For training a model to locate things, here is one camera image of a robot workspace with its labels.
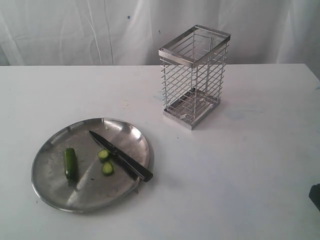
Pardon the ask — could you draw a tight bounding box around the black kitchen knife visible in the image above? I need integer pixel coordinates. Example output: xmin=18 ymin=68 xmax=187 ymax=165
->
xmin=88 ymin=130 xmax=153 ymax=182

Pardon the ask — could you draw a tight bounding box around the wire metal utensil holder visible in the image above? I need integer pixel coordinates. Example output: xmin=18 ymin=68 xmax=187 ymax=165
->
xmin=158 ymin=25 xmax=231 ymax=130

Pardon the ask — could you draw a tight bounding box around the green cucumber with stem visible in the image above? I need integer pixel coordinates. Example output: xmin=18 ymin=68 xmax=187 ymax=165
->
xmin=63 ymin=147 xmax=78 ymax=181

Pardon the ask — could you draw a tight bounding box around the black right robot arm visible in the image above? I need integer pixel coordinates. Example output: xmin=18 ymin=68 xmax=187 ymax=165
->
xmin=308 ymin=183 xmax=320 ymax=211

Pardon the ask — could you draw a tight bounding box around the cucumber slice near knife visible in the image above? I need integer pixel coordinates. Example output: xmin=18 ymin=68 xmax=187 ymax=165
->
xmin=97 ymin=149 xmax=109 ymax=163

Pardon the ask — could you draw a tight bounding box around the round stainless steel plate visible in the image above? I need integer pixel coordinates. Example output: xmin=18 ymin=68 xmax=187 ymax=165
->
xmin=31 ymin=118 xmax=150 ymax=213

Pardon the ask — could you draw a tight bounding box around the white backdrop curtain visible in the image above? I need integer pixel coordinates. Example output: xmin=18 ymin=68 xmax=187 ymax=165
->
xmin=0 ymin=0 xmax=320 ymax=76

